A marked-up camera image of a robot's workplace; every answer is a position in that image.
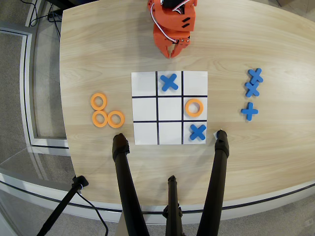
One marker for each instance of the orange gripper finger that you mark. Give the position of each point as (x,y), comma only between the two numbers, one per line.
(165,49)
(182,45)

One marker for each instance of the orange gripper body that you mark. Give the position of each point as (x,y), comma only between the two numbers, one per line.
(164,40)

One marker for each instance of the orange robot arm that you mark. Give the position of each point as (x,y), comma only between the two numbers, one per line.
(182,17)

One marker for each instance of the blue foam cross piece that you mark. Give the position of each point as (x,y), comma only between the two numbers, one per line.
(198,132)
(256,75)
(169,82)
(249,111)
(252,89)

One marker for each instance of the white tic-tac-toe grid sheet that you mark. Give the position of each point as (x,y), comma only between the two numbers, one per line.
(145,108)

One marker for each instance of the white tape piece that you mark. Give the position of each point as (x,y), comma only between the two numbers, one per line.
(214,134)

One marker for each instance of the black tripod leg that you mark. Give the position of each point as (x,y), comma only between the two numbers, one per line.
(216,177)
(124,177)
(173,209)

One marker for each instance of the thin black stand pole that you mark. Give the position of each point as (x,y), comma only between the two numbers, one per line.
(61,204)

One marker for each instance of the white floor frame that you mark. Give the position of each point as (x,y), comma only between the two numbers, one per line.
(25,98)

